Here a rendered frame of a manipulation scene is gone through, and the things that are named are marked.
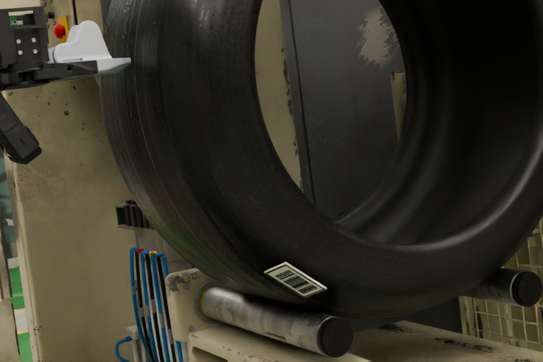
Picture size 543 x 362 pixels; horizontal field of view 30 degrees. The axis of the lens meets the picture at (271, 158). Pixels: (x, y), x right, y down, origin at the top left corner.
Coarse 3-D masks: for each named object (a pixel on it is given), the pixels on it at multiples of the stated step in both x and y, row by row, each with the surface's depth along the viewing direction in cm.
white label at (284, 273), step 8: (280, 264) 110; (288, 264) 110; (264, 272) 112; (272, 272) 112; (280, 272) 111; (288, 272) 111; (296, 272) 110; (280, 280) 113; (288, 280) 112; (296, 280) 112; (304, 280) 111; (312, 280) 111; (296, 288) 113; (304, 288) 113; (312, 288) 112; (320, 288) 112; (304, 296) 114
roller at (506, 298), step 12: (492, 276) 129; (504, 276) 127; (516, 276) 126; (528, 276) 126; (480, 288) 131; (492, 288) 129; (504, 288) 127; (516, 288) 125; (528, 288) 126; (540, 288) 126; (492, 300) 130; (504, 300) 128; (516, 300) 125; (528, 300) 126
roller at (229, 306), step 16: (208, 288) 143; (224, 288) 141; (208, 304) 140; (224, 304) 136; (240, 304) 132; (256, 304) 128; (272, 304) 126; (224, 320) 136; (240, 320) 131; (256, 320) 126; (272, 320) 123; (288, 320) 119; (304, 320) 117; (320, 320) 114; (336, 320) 113; (272, 336) 124; (288, 336) 119; (304, 336) 115; (320, 336) 112; (336, 336) 113; (352, 336) 114; (320, 352) 114; (336, 352) 113
